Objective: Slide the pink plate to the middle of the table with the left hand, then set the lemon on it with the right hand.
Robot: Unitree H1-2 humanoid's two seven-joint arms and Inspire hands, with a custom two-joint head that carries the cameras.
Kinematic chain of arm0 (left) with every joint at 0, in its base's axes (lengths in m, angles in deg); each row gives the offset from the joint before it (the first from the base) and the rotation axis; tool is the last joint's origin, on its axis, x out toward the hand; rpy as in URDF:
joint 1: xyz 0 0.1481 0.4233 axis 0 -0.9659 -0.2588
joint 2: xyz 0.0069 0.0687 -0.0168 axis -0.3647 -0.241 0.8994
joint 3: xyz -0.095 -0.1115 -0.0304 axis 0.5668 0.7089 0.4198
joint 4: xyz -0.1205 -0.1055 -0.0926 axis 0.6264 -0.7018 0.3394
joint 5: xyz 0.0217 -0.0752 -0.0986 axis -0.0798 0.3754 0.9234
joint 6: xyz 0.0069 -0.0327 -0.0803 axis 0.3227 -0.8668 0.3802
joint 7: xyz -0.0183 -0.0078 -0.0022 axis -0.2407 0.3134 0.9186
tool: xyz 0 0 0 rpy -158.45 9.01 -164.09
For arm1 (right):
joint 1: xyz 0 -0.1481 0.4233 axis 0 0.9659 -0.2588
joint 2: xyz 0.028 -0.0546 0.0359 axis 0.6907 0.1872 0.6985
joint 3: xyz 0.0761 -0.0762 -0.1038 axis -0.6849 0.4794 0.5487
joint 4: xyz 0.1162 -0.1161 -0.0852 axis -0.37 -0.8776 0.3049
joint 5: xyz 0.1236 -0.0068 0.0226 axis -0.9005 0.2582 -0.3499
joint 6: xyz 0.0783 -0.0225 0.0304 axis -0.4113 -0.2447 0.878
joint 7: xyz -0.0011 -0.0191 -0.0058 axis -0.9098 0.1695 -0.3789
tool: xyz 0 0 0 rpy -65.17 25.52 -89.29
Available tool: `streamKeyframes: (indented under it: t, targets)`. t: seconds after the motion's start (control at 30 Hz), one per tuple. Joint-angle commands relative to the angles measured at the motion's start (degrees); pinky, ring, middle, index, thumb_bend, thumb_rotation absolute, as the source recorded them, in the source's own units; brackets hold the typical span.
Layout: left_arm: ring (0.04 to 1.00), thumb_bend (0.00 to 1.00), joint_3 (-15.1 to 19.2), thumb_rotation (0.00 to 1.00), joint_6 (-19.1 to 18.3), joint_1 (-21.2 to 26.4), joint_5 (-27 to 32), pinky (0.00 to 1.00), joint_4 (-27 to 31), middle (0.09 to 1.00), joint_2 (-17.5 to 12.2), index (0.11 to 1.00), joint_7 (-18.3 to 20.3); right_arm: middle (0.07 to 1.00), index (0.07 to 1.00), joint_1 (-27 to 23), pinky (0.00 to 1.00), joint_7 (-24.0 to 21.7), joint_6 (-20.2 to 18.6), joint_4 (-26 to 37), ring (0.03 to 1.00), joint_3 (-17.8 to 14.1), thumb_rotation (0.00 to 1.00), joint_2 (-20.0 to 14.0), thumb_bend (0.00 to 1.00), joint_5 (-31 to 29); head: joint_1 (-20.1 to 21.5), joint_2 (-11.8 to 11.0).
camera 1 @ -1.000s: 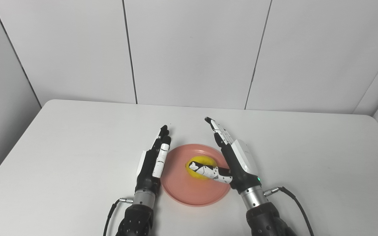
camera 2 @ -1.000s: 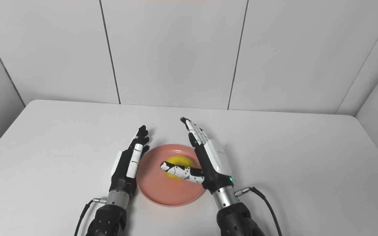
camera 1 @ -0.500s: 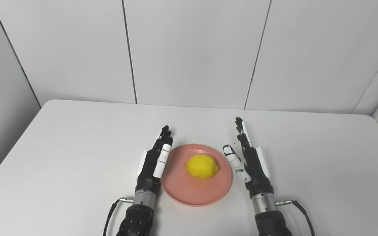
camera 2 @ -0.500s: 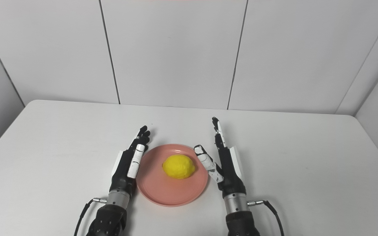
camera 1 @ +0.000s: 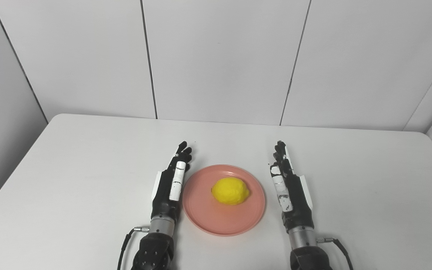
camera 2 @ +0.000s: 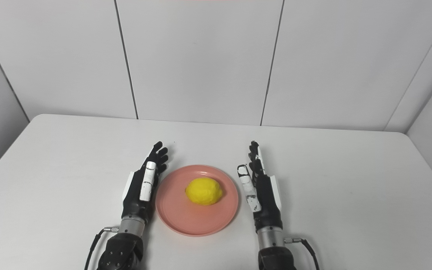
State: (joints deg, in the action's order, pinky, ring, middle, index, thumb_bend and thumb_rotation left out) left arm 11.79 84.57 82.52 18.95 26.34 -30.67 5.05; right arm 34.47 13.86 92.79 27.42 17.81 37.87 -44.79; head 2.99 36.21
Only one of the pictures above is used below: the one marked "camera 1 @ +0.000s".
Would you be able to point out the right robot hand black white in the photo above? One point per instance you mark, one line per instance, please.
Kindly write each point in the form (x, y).
(296, 202)

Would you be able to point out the pink round plate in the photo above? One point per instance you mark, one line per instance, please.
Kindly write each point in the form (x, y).
(216, 221)

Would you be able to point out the yellow lemon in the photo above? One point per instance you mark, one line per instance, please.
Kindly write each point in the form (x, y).
(230, 190)

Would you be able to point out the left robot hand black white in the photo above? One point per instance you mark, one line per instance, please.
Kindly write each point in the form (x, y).
(163, 195)

